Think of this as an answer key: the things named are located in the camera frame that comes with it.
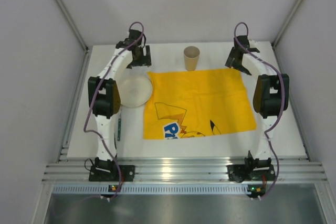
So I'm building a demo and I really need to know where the cream round plate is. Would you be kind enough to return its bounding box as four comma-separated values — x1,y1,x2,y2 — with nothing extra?
118,76,153,108

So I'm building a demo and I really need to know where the beige paper cup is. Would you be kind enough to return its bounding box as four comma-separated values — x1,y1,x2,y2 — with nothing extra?
183,46,200,71

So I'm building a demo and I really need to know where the yellow cartoon cloth placemat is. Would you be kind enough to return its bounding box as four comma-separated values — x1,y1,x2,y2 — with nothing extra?
143,69,257,140

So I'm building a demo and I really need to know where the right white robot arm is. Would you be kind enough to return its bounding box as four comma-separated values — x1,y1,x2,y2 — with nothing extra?
225,35,289,159

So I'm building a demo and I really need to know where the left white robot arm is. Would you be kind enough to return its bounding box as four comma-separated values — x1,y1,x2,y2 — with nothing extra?
84,29,152,161

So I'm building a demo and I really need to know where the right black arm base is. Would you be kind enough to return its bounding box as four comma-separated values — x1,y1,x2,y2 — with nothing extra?
227,151,276,183

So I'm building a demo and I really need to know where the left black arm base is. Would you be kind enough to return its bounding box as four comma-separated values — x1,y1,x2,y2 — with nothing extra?
89,157,135,182

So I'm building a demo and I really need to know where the perforated cable duct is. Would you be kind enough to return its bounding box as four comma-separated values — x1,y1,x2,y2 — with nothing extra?
52,184,265,195

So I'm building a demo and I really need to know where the aluminium rail frame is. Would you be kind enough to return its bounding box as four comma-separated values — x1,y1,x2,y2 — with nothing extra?
42,157,327,184

